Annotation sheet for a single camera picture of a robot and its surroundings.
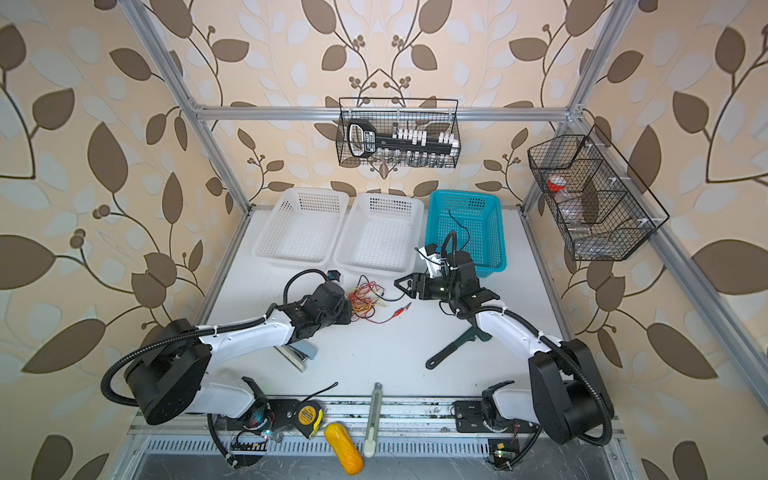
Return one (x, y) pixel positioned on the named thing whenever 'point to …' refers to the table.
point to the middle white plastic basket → (381, 235)
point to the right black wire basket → (602, 208)
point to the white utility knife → (374, 420)
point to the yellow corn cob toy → (344, 449)
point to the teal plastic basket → (477, 221)
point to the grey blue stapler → (299, 352)
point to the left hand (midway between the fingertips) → (353, 304)
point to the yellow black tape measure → (308, 414)
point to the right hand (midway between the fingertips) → (403, 285)
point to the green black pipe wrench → (470, 334)
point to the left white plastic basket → (305, 228)
